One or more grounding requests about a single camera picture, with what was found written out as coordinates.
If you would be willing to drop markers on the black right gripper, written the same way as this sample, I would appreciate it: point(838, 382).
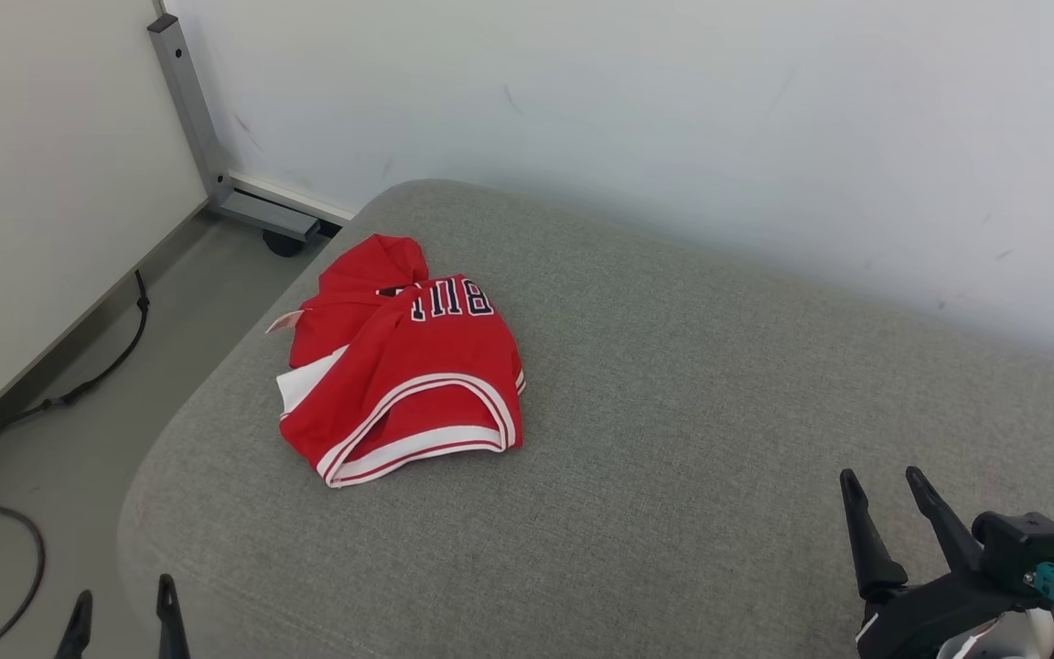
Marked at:
point(920, 618)

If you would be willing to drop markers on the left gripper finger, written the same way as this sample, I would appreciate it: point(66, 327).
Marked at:
point(171, 631)
point(77, 636)

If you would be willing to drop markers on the red basketball jersey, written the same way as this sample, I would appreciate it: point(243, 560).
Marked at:
point(417, 366)

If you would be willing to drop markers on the black caster wheel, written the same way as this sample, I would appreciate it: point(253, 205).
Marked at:
point(283, 243)

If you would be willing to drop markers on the white partition panel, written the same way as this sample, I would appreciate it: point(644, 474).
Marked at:
point(42, 183)

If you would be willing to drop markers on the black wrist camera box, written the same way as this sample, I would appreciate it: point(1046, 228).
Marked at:
point(1030, 545)

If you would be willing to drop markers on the grey metal partition post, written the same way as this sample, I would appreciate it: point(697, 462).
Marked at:
point(193, 119)

